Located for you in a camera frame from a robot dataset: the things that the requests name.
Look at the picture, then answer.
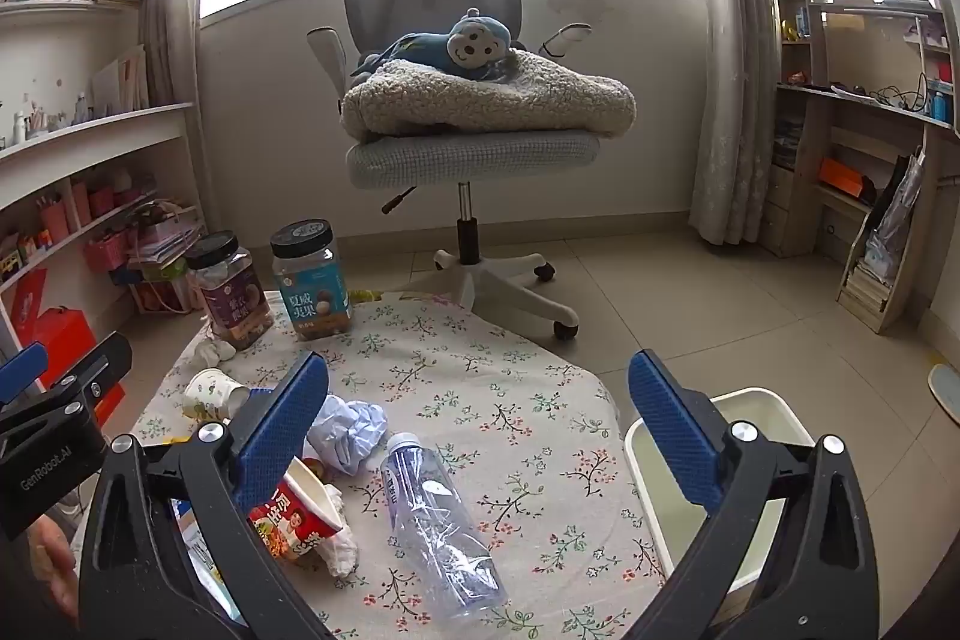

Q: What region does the orange box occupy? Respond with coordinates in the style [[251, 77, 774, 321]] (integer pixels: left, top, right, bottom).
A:
[[817, 158, 872, 199]]

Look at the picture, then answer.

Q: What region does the wooden desk shelf unit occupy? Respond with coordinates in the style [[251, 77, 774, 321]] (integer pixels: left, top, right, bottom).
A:
[[761, 0, 960, 335]]

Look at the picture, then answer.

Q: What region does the silver foil bag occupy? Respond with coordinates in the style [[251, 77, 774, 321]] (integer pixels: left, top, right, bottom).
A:
[[862, 149, 927, 270]]

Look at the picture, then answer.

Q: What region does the clear plastic bottle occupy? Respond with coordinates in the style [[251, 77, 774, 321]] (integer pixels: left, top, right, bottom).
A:
[[381, 431, 509, 617]]

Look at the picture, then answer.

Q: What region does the pale blue paper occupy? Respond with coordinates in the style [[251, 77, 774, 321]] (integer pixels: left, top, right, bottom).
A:
[[304, 394, 389, 477]]

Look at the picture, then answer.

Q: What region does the red gift bag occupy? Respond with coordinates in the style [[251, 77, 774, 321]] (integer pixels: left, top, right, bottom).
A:
[[131, 276, 196, 315]]

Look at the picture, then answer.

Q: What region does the person's left hand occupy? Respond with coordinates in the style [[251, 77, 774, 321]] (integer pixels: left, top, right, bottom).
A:
[[28, 511, 80, 622]]

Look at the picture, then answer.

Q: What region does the pale blue bathroom scale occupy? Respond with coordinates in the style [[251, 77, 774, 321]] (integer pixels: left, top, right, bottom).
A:
[[928, 362, 960, 427]]

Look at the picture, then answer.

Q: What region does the teal label nut jar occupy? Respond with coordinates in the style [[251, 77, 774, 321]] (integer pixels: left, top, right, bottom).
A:
[[270, 218, 352, 341]]

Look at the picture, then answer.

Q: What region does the pink basket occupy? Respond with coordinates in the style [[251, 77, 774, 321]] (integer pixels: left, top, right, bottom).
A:
[[82, 227, 130, 274]]

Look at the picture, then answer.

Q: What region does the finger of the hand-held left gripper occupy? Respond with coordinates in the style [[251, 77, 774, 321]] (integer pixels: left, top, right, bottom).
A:
[[41, 332, 134, 402], [0, 344, 47, 407]]

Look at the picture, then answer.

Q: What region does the purple label nut jar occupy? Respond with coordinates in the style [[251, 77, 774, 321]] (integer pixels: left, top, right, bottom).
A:
[[184, 231, 275, 352]]

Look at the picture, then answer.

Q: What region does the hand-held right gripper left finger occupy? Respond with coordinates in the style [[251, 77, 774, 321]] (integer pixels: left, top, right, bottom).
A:
[[77, 349, 335, 640]]

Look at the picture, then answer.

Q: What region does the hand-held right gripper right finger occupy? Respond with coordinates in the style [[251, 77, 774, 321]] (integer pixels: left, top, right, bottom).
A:
[[622, 349, 880, 640]]

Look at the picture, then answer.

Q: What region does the blue monkey plush toy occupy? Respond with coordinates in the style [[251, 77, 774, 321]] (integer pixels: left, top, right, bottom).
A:
[[352, 8, 526, 82]]

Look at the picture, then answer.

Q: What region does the blue cardboard box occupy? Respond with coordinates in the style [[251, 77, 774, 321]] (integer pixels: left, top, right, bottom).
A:
[[171, 497, 241, 626]]

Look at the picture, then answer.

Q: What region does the beige curtain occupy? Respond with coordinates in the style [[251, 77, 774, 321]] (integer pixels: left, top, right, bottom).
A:
[[142, 0, 226, 229], [679, 0, 796, 247]]

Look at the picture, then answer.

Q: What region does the floral paper cup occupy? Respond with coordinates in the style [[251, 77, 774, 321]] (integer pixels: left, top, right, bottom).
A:
[[182, 368, 252, 423]]

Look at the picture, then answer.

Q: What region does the red instant noodle cup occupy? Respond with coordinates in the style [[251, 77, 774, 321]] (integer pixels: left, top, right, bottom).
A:
[[247, 456, 361, 577]]

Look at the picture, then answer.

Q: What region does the beige fleece blanket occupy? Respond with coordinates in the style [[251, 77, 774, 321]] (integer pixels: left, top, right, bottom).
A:
[[341, 47, 638, 144]]

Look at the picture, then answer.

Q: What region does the white plastic bin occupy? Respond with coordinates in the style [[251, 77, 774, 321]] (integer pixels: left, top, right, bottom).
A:
[[624, 387, 815, 600]]

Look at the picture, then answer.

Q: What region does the white bookshelf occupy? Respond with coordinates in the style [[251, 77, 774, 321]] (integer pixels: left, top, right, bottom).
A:
[[0, 0, 207, 341]]

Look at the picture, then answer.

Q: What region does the grey office chair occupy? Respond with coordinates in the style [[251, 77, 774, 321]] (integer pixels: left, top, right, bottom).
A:
[[306, 0, 638, 341]]

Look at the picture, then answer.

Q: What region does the red cardboard box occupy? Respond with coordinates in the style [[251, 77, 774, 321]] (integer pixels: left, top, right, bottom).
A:
[[11, 306, 125, 423]]

